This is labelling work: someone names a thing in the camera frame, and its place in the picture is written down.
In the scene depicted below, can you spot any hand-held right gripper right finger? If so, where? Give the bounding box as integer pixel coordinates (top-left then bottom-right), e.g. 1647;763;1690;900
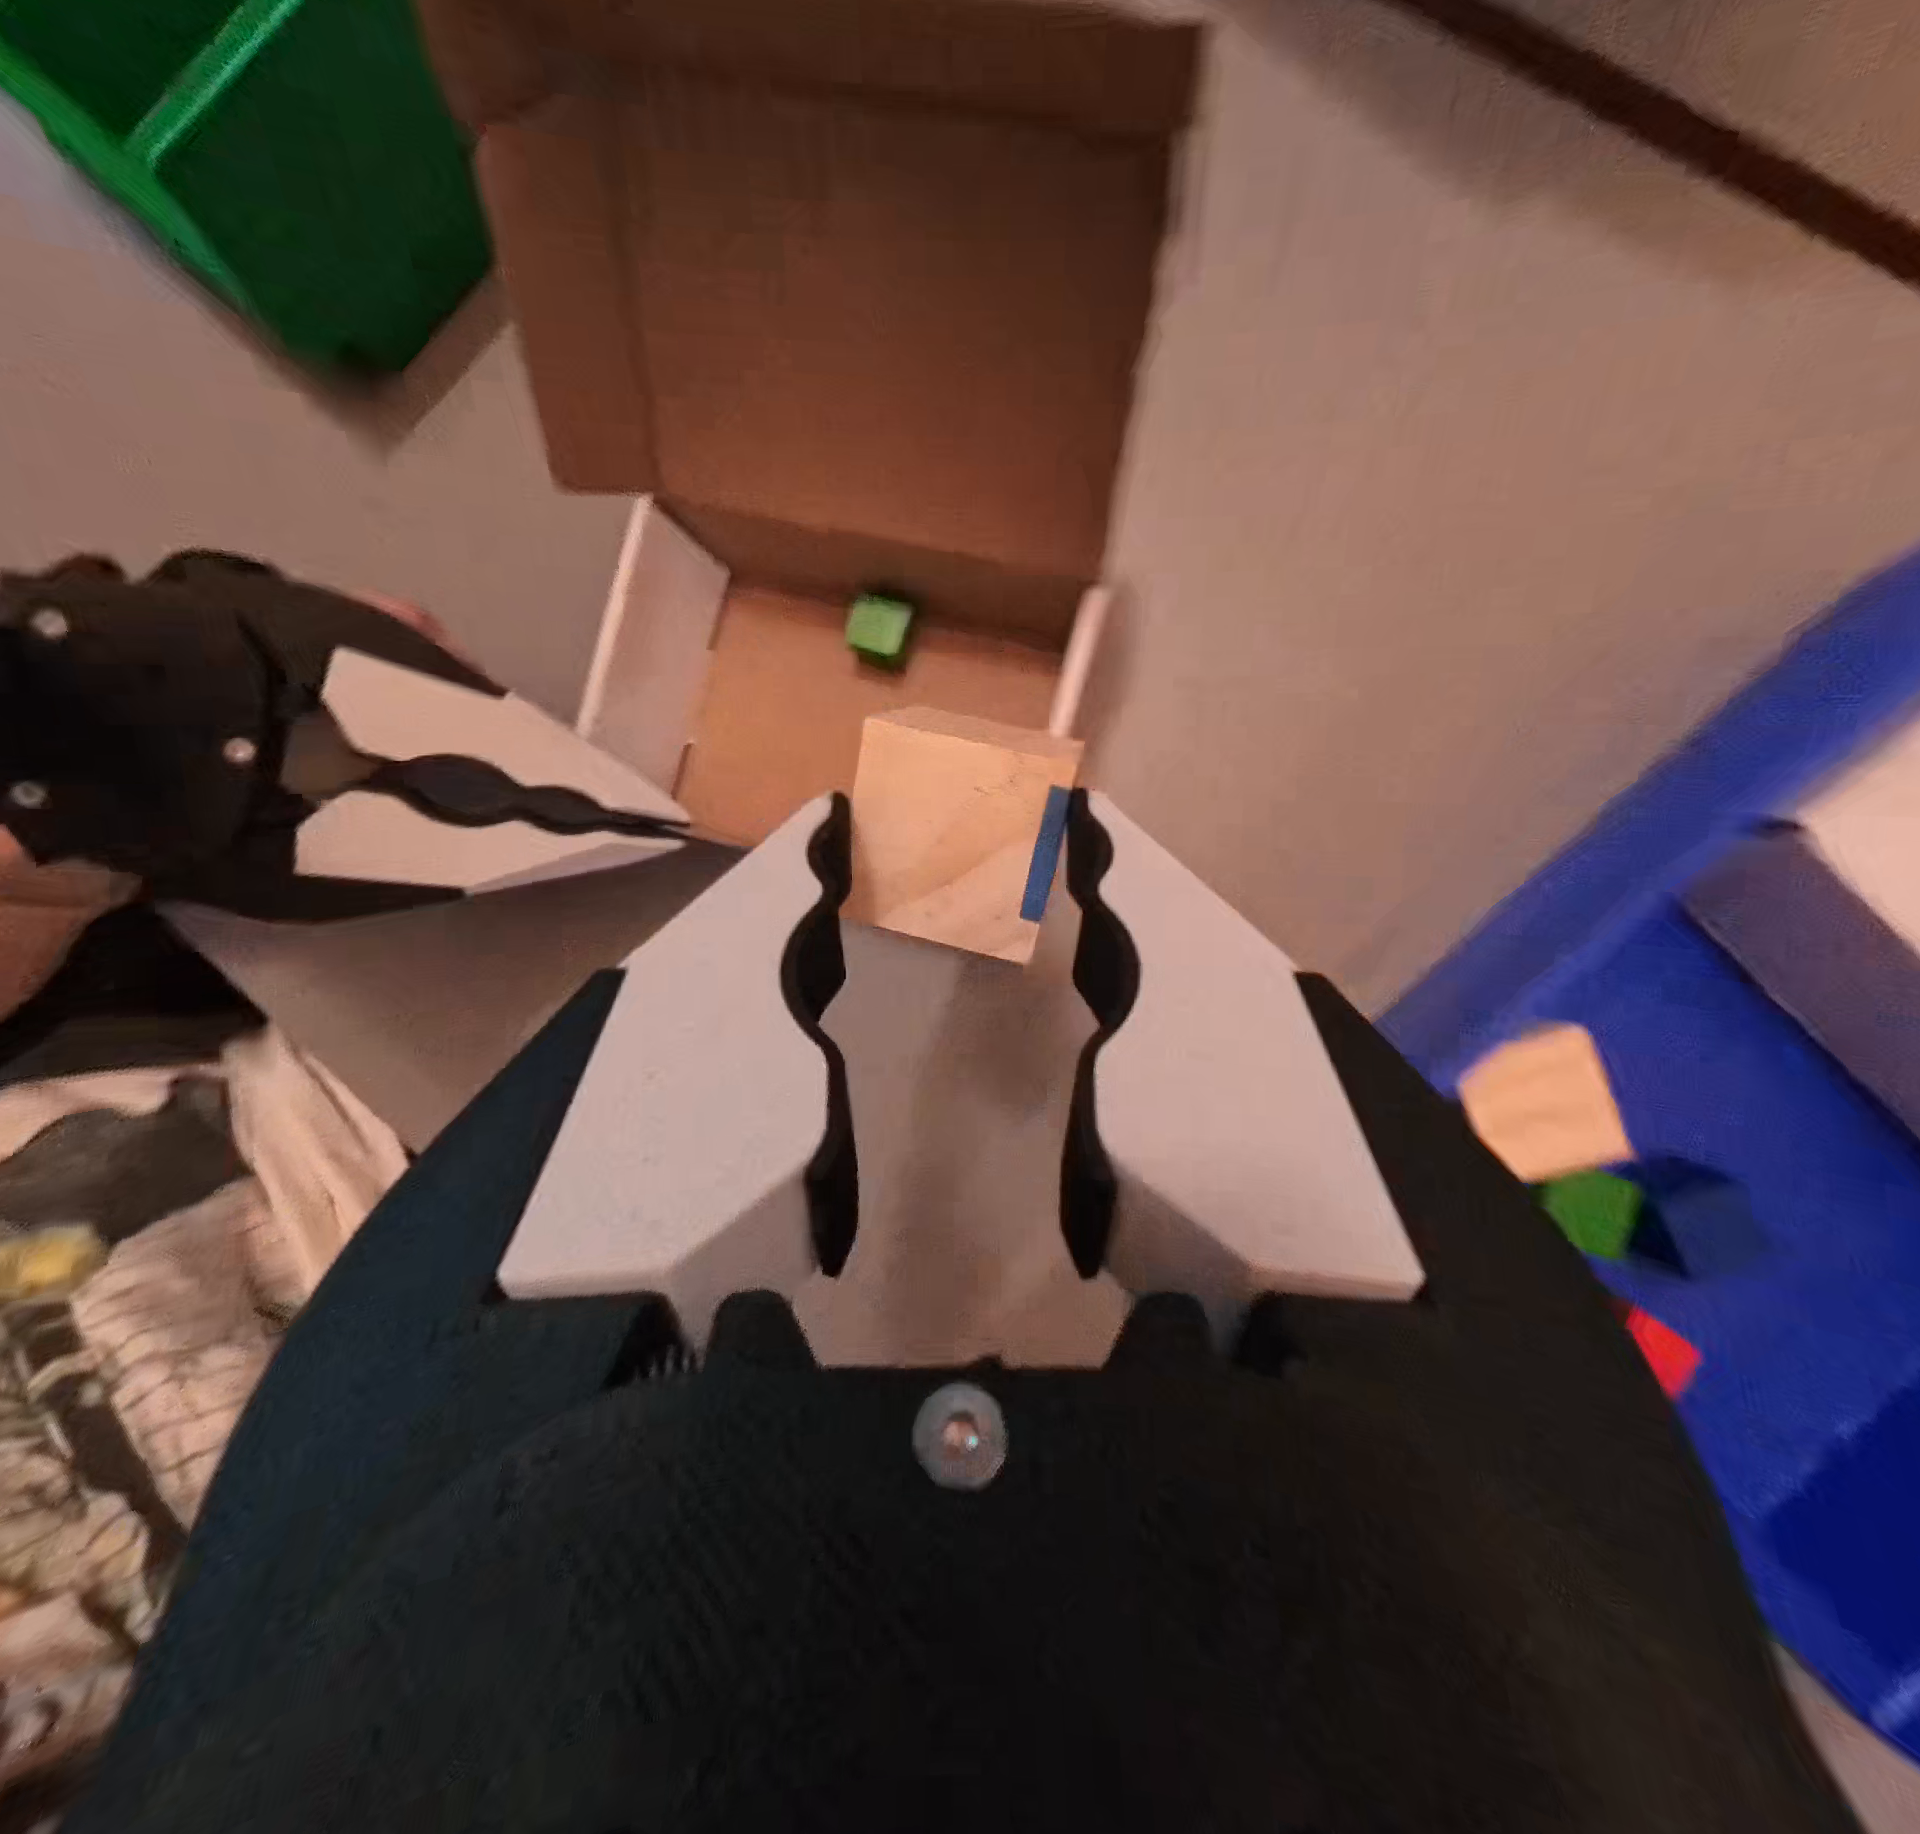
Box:
1056;789;1427;1317

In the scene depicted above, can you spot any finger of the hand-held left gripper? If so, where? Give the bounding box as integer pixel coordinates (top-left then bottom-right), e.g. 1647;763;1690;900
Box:
290;785;695;903
319;645;695;831

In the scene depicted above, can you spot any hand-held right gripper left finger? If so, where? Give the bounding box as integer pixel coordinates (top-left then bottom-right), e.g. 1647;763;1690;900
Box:
496;794;863;1326

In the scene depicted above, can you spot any large wooden cube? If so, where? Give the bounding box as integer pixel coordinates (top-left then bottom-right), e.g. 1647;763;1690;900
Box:
847;710;1086;966

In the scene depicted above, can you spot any green plastic bin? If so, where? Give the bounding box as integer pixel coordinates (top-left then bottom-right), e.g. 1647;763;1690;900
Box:
0;0;798;378

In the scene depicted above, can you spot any white cardboard mailer box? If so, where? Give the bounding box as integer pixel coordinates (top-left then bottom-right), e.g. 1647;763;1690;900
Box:
405;0;1207;853
1687;731;1920;1132

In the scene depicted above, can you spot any blue plastic bin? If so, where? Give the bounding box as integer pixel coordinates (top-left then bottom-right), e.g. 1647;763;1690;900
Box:
1371;550;1920;1767

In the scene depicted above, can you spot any person's left hand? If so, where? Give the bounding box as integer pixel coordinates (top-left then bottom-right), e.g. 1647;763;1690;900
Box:
0;830;144;1026

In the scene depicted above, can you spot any blue cube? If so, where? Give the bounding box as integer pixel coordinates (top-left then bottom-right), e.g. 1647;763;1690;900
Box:
1625;1156;1770;1283

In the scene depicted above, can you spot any red cube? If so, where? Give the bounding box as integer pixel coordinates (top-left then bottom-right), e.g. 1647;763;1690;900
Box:
1625;1300;1707;1401

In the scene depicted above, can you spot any white printed shirt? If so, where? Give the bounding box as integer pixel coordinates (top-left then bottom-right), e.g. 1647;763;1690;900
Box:
0;1025;409;1834

